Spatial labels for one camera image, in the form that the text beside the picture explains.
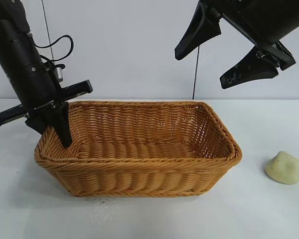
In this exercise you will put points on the tan woven wicker basket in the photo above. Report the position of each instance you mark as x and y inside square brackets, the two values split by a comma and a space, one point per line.
[139, 174]

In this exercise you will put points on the pale yellow egg yolk pastry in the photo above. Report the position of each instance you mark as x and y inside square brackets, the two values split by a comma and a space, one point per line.
[284, 169]

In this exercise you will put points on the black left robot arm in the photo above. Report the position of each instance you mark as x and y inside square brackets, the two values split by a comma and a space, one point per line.
[15, 37]

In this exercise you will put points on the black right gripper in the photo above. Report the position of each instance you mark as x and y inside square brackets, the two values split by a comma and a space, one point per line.
[264, 17]

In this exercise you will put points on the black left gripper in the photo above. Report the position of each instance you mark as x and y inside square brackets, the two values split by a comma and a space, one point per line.
[40, 84]

